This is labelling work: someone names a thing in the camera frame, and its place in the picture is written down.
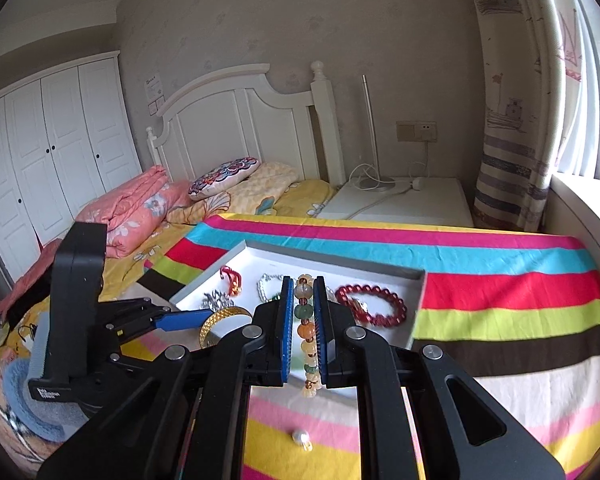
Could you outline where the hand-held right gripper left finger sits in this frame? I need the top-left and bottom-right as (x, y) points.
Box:
(36, 287), (295, 480)

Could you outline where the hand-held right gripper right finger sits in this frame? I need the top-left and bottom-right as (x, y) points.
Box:
(312, 276), (567, 480)

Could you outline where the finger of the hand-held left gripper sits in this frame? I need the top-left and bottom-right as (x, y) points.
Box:
(115, 308), (216, 347)

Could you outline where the multicoloured bead bracelet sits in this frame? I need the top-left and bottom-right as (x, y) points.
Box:
(292, 274), (326, 401)

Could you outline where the wide gold bangle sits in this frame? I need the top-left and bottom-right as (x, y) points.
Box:
(199, 306), (254, 351)

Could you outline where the silver crystal bracelet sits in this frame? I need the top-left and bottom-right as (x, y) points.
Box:
(257, 273), (293, 306)

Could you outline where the red cord knot charm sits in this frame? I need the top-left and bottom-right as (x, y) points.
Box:
(220, 265), (244, 296)

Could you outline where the silver cardboard box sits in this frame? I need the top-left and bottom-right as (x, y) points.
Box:
(169, 239), (427, 353)

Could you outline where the red bead bracelet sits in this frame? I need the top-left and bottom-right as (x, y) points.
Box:
(335, 284), (408, 328)

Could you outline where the dark pink cloth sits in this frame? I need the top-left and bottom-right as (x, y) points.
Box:
(0, 237), (63, 316)

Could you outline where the pink floral folded quilt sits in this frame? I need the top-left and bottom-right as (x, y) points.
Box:
(75, 165), (193, 259)

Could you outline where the blue grey knit cloth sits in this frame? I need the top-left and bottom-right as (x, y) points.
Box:
(0, 310), (98, 443)

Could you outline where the yellow floral bed sheet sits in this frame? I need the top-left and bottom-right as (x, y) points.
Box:
(0, 177), (337, 361)

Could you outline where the embroidered floral pillow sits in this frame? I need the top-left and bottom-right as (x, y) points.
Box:
(188, 156), (261, 202)

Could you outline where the yellow quilted pillow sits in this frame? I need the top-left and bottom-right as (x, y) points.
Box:
(225, 161), (301, 211)

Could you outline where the white nightstand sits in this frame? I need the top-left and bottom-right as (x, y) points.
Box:
(317, 176), (476, 228)

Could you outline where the white wardrobe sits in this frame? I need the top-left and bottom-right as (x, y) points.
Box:
(0, 50), (143, 286)

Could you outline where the striped colourful blanket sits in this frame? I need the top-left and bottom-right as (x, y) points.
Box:
(145, 212), (600, 480)

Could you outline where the white wooden headboard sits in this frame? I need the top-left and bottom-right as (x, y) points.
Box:
(146, 60), (346, 187)

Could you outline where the patterned beige curtain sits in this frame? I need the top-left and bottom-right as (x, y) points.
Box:
(462, 0), (596, 233)

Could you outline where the cream window sill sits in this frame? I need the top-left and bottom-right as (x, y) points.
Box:
(545, 172), (600, 326)

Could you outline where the white sheer curtain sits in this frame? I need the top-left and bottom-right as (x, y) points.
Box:
(550, 0), (600, 181)

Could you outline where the beige wall socket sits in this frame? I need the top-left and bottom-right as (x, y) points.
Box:
(396, 120), (438, 142)

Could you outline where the white paper wall note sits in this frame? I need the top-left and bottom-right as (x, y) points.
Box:
(144, 74), (167, 111)

